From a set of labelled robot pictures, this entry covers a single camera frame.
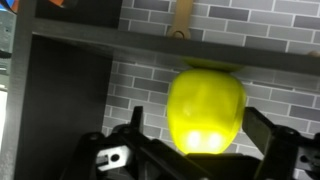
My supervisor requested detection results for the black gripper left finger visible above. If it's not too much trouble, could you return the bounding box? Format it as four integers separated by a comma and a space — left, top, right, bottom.
76, 105, 214, 180

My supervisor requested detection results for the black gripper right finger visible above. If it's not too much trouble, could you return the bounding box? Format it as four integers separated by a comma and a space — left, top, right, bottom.
242, 106, 320, 180

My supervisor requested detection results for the wooden toy utensil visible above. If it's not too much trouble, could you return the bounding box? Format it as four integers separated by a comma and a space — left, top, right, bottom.
166, 0, 195, 40

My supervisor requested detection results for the yellow toy pepper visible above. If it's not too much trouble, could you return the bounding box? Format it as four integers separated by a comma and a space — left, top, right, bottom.
166, 68, 248, 155

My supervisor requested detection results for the black white toy kitchen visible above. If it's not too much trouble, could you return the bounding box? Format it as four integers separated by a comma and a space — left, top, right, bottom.
0, 0, 320, 180

